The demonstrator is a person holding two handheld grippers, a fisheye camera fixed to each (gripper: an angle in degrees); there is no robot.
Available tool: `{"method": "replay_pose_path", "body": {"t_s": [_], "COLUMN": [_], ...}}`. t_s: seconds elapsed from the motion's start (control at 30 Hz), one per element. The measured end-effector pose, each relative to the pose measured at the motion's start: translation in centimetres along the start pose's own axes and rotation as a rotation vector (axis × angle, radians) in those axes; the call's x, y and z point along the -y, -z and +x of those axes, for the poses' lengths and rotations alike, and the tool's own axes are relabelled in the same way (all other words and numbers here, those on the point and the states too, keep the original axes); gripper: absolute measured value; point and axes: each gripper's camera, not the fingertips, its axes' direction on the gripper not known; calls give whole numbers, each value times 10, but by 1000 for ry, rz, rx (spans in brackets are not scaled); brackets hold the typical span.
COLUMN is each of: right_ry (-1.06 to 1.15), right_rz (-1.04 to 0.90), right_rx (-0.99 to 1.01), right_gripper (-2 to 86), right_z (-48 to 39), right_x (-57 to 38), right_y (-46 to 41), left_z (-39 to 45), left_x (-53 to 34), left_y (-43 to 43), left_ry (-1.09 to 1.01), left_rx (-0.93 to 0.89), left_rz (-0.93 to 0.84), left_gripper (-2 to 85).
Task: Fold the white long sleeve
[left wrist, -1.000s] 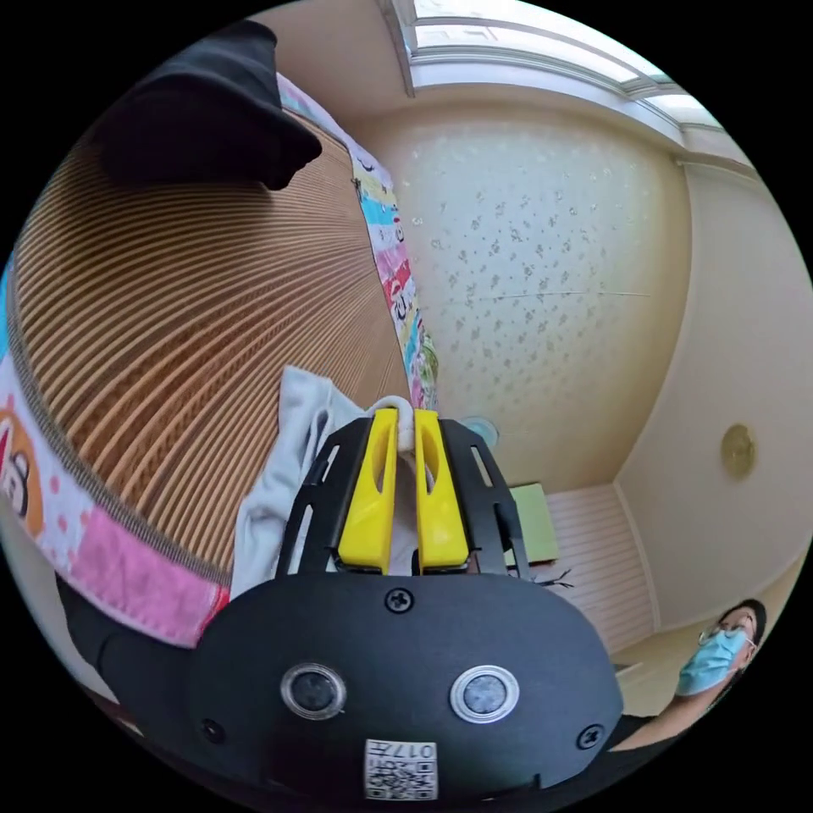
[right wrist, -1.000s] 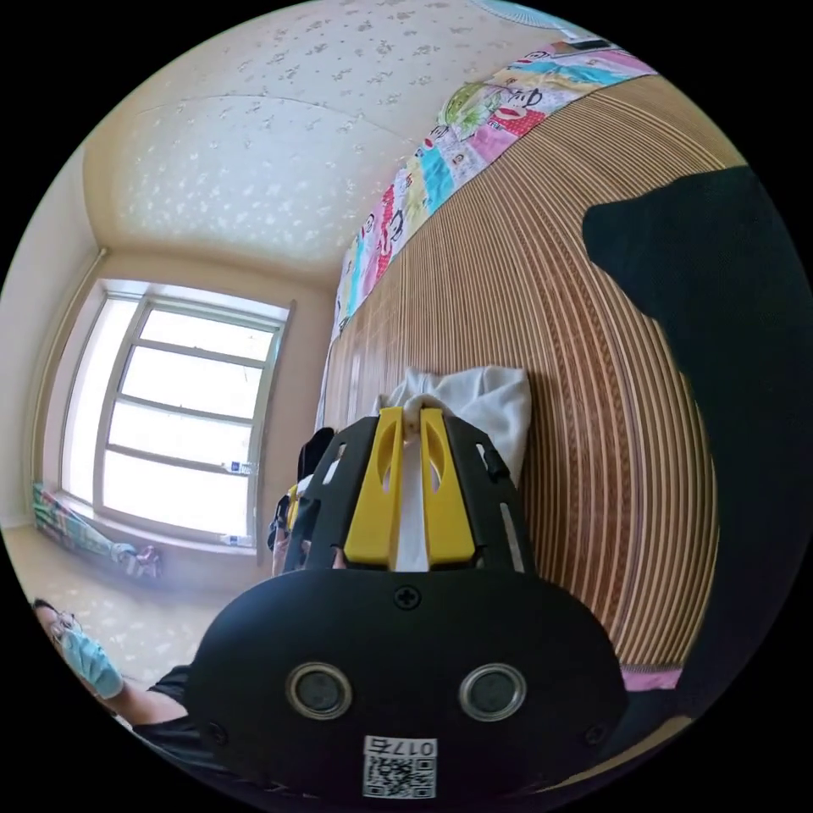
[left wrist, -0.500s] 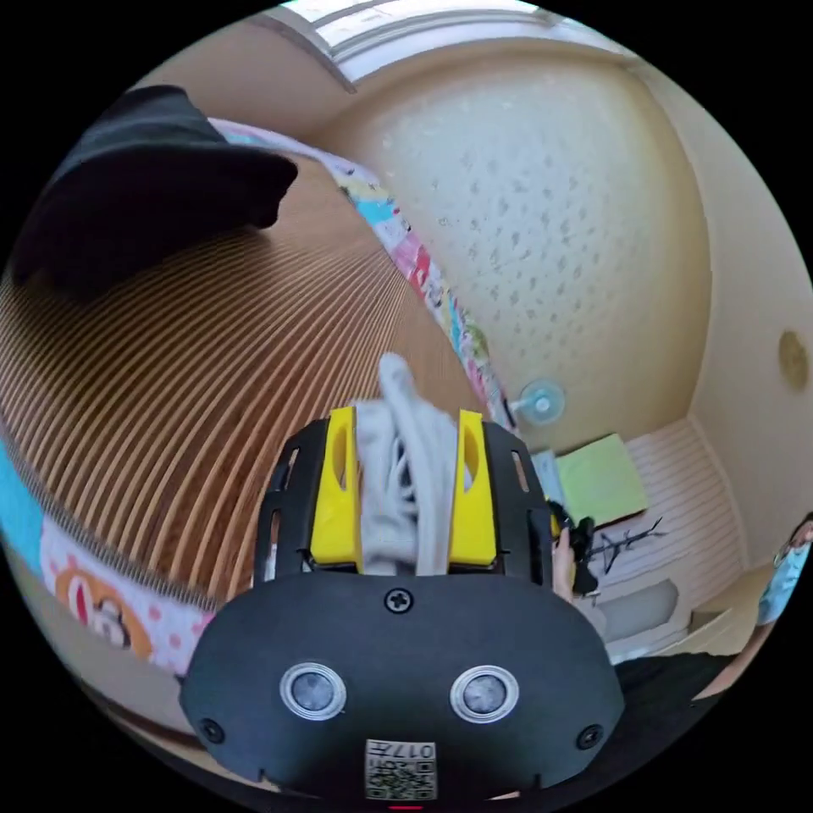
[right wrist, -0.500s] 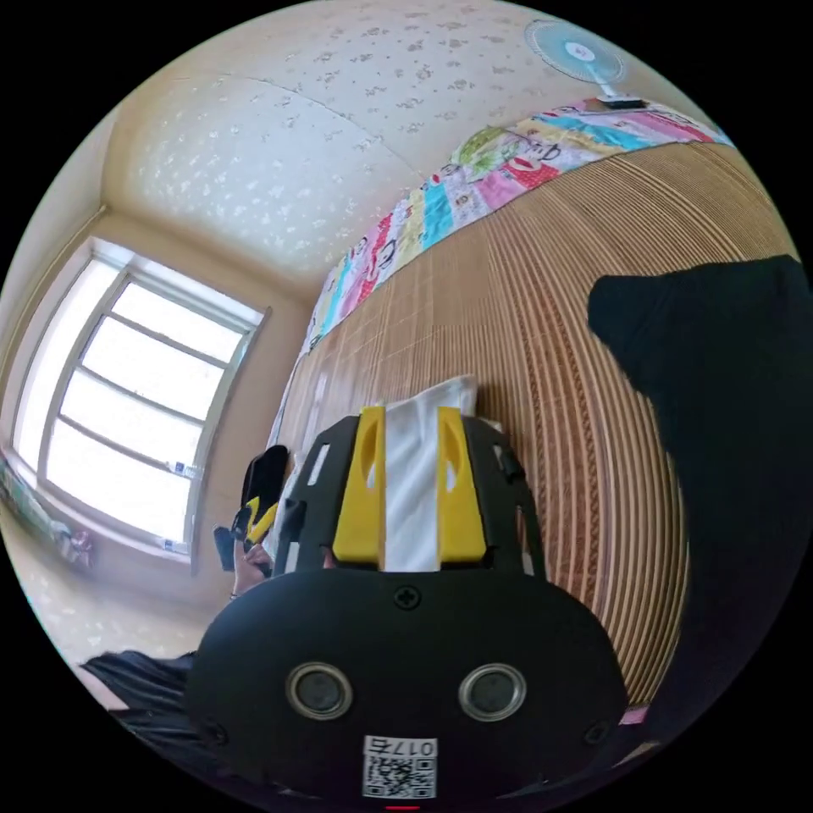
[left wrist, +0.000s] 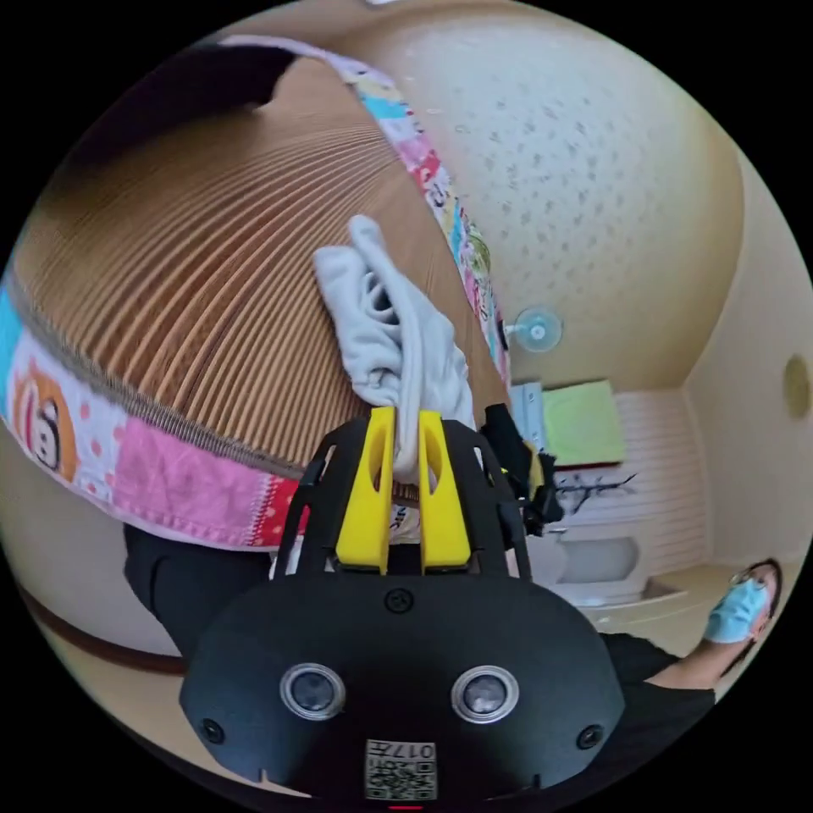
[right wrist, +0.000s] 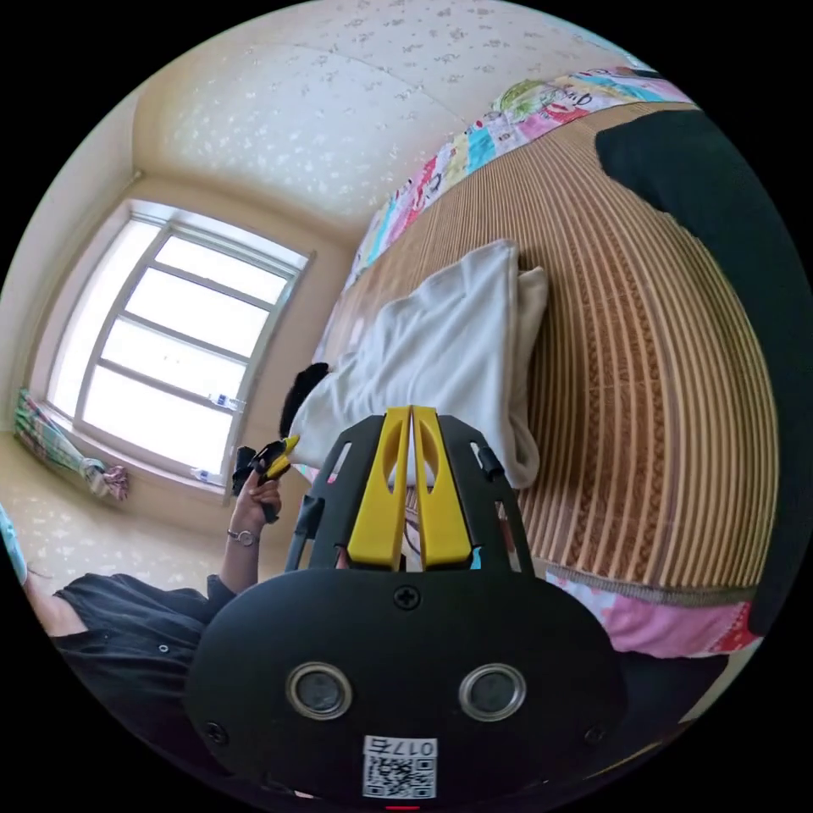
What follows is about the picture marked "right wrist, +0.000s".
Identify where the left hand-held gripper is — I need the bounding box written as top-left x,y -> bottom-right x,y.
230,434 -> 301,525

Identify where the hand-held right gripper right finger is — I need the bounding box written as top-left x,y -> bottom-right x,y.
412,406 -> 476,570

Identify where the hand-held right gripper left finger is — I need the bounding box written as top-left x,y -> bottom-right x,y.
346,406 -> 413,570

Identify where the white long sleeve shirt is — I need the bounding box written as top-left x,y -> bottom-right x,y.
293,238 -> 550,491

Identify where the person's left forearm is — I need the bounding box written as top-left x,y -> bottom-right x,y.
218,529 -> 263,598

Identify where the person's left hand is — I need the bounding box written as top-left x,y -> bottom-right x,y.
231,471 -> 282,539

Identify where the small black cloth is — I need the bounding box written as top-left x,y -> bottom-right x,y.
279,362 -> 334,434

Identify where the window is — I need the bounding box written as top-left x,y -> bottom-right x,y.
45,197 -> 317,506

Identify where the patterned curtain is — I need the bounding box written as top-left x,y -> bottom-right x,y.
14,387 -> 130,503

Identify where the person's body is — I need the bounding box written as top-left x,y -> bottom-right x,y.
0,501 -> 240,773

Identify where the black garment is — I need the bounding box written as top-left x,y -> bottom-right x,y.
595,106 -> 803,636

